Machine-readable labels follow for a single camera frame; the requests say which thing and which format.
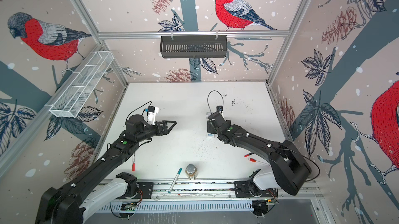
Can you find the teal capped marker pen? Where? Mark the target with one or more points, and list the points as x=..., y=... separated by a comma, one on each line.
x=174, y=181

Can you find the black hanging plastic basket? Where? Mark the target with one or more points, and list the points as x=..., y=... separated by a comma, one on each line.
x=186, y=47

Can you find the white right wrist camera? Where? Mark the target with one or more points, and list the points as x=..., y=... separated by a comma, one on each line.
x=219, y=109

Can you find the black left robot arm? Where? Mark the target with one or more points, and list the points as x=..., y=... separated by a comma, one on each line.
x=68, y=204

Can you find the silver metal binder clip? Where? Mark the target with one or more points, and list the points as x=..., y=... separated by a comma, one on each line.
x=191, y=171

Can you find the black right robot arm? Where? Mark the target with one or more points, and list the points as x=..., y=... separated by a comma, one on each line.
x=288, y=168

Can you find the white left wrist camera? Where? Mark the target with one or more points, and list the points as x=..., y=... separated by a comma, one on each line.
x=152, y=111

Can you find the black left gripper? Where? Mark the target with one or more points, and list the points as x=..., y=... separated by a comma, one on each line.
x=165, y=130

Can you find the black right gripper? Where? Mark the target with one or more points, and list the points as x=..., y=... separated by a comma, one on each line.
x=211, y=126

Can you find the red marker left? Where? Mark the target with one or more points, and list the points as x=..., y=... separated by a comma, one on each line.
x=134, y=163

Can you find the white remote control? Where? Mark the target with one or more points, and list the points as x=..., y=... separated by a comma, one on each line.
x=210, y=131

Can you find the white wire mesh basket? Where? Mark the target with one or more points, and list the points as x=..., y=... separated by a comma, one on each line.
x=74, y=97

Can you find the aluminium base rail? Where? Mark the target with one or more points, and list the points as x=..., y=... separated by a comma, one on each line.
x=164, y=196

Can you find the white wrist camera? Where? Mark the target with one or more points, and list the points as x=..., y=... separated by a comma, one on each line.
x=219, y=109
x=152, y=111

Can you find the aluminium top crossbar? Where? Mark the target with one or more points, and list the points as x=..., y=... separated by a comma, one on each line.
x=155, y=35

